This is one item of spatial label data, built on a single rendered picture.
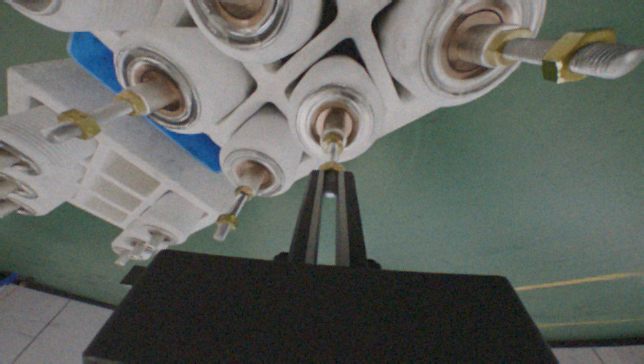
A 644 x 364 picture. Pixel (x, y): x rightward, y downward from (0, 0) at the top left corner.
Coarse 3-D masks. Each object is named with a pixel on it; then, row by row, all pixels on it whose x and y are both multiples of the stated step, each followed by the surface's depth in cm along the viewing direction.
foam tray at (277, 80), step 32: (352, 0) 15; (384, 0) 15; (96, 32) 18; (320, 32) 26; (352, 32) 17; (256, 64) 20; (288, 64) 19; (384, 64) 19; (256, 96) 22; (288, 96) 23; (384, 96) 21; (224, 128) 26; (384, 128) 24; (320, 160) 28
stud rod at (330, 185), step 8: (328, 144) 13; (336, 144) 13; (328, 152) 12; (336, 152) 13; (328, 160) 12; (336, 160) 12; (328, 176) 10; (336, 176) 11; (328, 184) 10; (336, 184) 10; (328, 192) 10; (336, 192) 10
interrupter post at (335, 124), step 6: (330, 120) 15; (336, 120) 15; (342, 120) 16; (324, 126) 15; (330, 126) 14; (336, 126) 14; (342, 126) 15; (324, 132) 14; (330, 132) 14; (336, 132) 14; (342, 132) 14
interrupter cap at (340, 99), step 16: (320, 96) 15; (336, 96) 15; (352, 96) 15; (304, 112) 16; (320, 112) 16; (336, 112) 16; (352, 112) 15; (368, 112) 15; (304, 128) 17; (320, 128) 17; (352, 128) 17; (368, 128) 16; (304, 144) 18; (320, 144) 18; (352, 144) 17
